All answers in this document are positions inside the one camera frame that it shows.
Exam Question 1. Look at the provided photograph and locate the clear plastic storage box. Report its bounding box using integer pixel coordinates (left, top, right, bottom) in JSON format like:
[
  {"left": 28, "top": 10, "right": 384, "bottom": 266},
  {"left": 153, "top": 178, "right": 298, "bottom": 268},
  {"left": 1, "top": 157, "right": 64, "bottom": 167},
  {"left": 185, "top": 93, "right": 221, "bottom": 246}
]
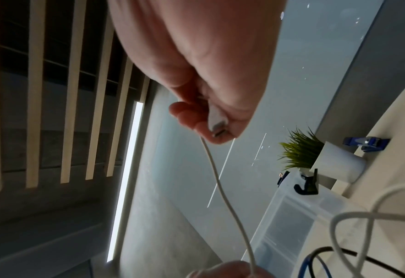
[{"left": 240, "top": 170, "right": 378, "bottom": 278}]

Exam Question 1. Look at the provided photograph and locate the row of wooden slats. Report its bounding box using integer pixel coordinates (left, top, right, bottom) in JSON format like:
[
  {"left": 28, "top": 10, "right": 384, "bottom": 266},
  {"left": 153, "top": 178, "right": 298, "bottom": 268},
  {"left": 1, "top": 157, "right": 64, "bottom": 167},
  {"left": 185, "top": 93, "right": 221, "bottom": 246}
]
[{"left": 0, "top": 0, "right": 152, "bottom": 195}]

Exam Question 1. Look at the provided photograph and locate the blue clip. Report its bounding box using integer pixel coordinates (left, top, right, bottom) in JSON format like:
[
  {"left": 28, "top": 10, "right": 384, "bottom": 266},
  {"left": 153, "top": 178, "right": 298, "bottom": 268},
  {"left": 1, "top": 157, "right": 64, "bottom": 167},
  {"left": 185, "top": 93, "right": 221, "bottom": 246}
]
[{"left": 342, "top": 136, "right": 391, "bottom": 152}]

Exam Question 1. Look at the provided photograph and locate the person's left hand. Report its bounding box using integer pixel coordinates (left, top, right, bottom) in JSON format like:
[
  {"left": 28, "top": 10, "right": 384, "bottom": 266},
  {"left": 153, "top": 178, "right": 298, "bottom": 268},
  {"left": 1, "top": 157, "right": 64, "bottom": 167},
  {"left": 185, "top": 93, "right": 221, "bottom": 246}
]
[{"left": 186, "top": 260, "right": 271, "bottom": 278}]

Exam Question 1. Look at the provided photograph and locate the green artificial plant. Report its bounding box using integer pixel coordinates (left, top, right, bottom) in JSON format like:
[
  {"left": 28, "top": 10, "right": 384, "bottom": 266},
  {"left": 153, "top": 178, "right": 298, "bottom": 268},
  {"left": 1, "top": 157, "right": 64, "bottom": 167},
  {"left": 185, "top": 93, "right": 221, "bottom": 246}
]
[{"left": 279, "top": 127, "right": 325, "bottom": 172}]

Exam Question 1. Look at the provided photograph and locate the black box latch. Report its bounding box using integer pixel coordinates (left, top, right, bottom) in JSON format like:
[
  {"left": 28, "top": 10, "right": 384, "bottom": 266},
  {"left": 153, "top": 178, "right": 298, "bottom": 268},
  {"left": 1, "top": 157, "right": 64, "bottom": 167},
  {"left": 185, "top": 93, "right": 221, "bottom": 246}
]
[{"left": 293, "top": 168, "right": 319, "bottom": 196}]

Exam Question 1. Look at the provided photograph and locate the linear light strip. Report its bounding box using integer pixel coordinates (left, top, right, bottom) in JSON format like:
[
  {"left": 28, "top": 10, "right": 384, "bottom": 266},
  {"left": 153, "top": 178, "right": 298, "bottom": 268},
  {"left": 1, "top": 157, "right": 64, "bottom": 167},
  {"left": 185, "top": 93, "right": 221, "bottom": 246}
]
[{"left": 106, "top": 101, "right": 145, "bottom": 263}]

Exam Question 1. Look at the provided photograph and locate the person's right hand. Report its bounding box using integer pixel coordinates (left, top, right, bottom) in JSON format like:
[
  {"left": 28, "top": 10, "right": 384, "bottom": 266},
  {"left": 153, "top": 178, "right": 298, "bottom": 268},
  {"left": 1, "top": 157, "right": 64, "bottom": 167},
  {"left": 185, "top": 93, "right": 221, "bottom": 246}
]
[{"left": 107, "top": 0, "right": 286, "bottom": 145}]

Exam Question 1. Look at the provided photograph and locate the black cable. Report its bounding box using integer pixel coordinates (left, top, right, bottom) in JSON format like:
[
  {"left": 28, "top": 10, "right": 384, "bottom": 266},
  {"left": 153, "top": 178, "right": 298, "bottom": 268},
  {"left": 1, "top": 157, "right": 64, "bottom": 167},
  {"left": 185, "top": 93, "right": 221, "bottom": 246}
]
[{"left": 304, "top": 245, "right": 405, "bottom": 278}]

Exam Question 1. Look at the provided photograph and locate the blue cable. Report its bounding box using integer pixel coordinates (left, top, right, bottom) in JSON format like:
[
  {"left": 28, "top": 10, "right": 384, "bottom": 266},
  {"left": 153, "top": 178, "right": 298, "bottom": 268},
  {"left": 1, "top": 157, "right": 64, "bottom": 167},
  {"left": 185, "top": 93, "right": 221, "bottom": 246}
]
[{"left": 302, "top": 251, "right": 338, "bottom": 278}]

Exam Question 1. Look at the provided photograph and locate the white cable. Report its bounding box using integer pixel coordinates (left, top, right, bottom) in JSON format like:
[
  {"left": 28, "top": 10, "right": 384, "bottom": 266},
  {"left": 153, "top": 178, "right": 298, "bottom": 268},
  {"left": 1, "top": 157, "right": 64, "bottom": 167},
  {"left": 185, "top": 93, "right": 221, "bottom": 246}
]
[{"left": 200, "top": 104, "right": 405, "bottom": 278}]

